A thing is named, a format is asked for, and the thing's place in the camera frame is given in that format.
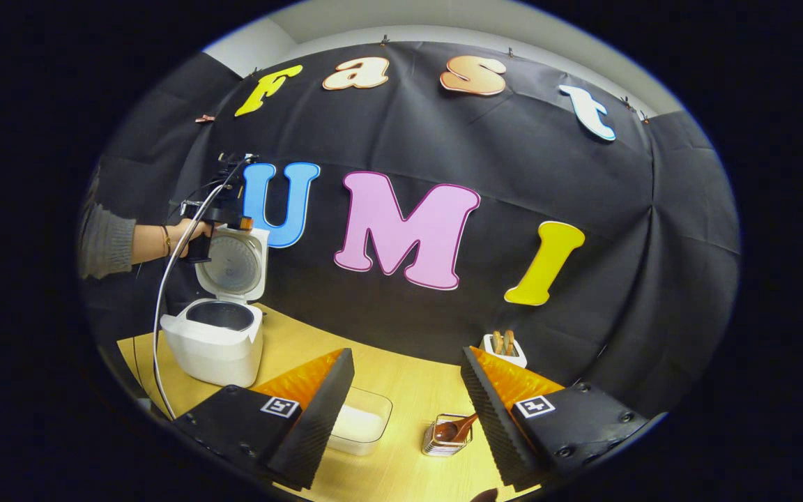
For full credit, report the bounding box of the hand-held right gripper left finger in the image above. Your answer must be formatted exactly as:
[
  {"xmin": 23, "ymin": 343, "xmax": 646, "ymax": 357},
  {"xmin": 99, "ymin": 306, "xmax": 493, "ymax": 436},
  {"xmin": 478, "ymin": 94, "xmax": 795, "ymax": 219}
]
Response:
[{"xmin": 175, "ymin": 347, "xmax": 355, "ymax": 491}]

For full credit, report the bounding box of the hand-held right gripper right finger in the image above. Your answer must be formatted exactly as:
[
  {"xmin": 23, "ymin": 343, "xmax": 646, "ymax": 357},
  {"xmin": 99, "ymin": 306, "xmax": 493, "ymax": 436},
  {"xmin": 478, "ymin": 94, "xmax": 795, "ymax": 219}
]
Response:
[{"xmin": 461, "ymin": 345, "xmax": 653, "ymax": 489}]

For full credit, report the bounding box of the white rice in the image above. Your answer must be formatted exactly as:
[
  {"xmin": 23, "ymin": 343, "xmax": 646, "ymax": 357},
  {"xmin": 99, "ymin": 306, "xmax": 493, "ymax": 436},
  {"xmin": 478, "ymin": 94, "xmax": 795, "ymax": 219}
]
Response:
[{"xmin": 332, "ymin": 404, "xmax": 383, "ymax": 447}]

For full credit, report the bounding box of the brown wooden spoon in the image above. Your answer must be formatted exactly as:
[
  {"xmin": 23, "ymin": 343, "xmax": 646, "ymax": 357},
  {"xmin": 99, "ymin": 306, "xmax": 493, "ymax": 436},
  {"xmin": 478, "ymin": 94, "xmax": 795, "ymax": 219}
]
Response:
[{"xmin": 433, "ymin": 411, "xmax": 480, "ymax": 444}]

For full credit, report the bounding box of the wire chopstick holder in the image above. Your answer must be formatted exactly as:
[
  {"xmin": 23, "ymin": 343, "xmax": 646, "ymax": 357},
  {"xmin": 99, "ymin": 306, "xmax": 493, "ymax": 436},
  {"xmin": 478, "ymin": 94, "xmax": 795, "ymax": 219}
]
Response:
[{"xmin": 421, "ymin": 413, "xmax": 474, "ymax": 458}]

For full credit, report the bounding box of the white rice cooker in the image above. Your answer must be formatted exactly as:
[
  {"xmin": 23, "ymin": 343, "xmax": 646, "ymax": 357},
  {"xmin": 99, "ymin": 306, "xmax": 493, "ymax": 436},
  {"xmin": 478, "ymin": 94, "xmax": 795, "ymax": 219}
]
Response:
[{"xmin": 160, "ymin": 227, "xmax": 271, "ymax": 388}]

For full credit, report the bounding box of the white toaster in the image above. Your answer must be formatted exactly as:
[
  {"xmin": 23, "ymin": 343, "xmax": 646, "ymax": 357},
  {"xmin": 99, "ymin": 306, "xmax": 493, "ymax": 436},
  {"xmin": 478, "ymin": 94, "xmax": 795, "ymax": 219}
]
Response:
[{"xmin": 482, "ymin": 333, "xmax": 529, "ymax": 369}]

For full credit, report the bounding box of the clear plastic container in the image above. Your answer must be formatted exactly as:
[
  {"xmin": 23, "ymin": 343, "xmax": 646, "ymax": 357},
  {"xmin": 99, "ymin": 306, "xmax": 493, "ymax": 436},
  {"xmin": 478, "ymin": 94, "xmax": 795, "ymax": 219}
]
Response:
[{"xmin": 327, "ymin": 387, "xmax": 394, "ymax": 457}]

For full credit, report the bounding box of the black backdrop cloth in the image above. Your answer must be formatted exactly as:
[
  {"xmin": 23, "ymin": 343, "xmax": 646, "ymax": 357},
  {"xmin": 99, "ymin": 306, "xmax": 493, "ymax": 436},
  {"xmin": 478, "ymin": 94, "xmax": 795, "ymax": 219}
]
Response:
[{"xmin": 79, "ymin": 40, "xmax": 740, "ymax": 419}]

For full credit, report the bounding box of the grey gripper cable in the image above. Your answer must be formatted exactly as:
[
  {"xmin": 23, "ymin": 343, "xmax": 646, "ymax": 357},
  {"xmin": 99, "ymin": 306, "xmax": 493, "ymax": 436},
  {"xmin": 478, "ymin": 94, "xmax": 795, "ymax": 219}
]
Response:
[{"xmin": 152, "ymin": 155, "xmax": 257, "ymax": 420}]

